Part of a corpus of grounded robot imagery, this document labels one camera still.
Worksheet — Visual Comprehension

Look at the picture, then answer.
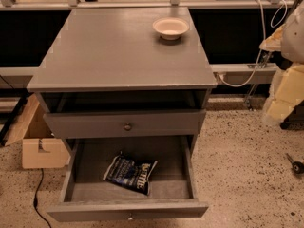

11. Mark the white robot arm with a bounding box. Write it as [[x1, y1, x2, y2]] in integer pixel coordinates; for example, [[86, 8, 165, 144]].
[[259, 1, 304, 125]]

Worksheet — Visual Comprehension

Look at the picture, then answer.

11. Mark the round brass drawer knob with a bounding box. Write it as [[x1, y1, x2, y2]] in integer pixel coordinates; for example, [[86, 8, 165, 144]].
[[123, 123, 132, 131]]

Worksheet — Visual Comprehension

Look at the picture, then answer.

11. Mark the grey metal rail beam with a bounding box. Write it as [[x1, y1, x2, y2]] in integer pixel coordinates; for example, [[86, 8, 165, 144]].
[[211, 63, 278, 86]]

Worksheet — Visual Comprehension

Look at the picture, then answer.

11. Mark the grey wooden drawer cabinet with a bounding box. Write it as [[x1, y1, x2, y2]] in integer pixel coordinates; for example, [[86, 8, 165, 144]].
[[27, 6, 219, 150]]

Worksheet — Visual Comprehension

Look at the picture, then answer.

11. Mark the black caster wheel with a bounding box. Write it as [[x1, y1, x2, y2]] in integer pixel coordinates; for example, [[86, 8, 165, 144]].
[[286, 154, 304, 174]]

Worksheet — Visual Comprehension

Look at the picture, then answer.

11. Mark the black floor cable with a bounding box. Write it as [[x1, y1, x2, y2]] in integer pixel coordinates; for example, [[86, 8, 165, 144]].
[[32, 168, 53, 228]]

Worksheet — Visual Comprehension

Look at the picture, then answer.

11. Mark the open grey bottom drawer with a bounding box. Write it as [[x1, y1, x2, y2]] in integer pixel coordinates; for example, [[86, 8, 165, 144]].
[[47, 135, 210, 223]]

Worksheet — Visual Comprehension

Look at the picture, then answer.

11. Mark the cardboard box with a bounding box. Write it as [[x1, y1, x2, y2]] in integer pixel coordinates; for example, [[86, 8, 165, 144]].
[[6, 95, 70, 169]]

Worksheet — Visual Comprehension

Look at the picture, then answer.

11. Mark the white paper bowl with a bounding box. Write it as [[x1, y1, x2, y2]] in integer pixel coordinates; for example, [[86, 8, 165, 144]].
[[153, 17, 189, 40]]

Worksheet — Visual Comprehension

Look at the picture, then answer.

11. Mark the blue Kettle chip bag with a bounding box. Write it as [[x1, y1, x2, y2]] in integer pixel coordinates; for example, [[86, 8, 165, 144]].
[[103, 154, 158, 195]]

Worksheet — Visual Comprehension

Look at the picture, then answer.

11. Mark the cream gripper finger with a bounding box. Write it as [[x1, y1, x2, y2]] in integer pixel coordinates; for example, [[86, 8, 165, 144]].
[[263, 64, 304, 124]]

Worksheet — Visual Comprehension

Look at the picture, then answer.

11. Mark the closed grey middle drawer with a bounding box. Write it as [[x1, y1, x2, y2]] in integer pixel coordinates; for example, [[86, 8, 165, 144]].
[[44, 110, 206, 139]]

